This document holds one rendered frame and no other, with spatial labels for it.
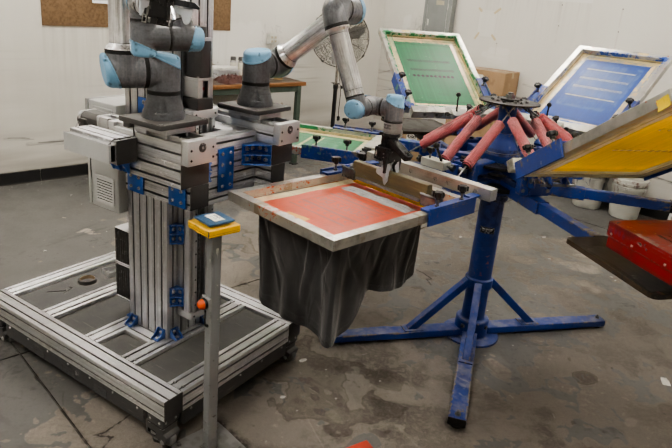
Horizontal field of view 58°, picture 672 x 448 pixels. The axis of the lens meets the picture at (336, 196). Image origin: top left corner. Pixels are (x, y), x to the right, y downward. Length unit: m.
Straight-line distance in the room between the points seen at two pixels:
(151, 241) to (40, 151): 3.20
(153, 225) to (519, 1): 5.12
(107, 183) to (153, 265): 0.40
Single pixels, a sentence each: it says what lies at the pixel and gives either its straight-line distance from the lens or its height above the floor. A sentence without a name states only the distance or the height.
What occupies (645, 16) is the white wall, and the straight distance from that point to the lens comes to 6.36.
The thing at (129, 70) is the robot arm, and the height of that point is 1.43.
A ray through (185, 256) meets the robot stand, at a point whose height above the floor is 0.63.
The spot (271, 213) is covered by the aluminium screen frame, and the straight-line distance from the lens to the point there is 2.12.
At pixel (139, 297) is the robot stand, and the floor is 0.37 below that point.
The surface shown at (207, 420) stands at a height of 0.15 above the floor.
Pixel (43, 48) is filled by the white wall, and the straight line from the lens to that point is 5.65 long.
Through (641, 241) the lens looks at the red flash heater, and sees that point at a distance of 2.04.
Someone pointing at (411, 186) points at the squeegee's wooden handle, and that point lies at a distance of 2.41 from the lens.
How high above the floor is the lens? 1.71
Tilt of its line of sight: 18 degrees down
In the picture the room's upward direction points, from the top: 5 degrees clockwise
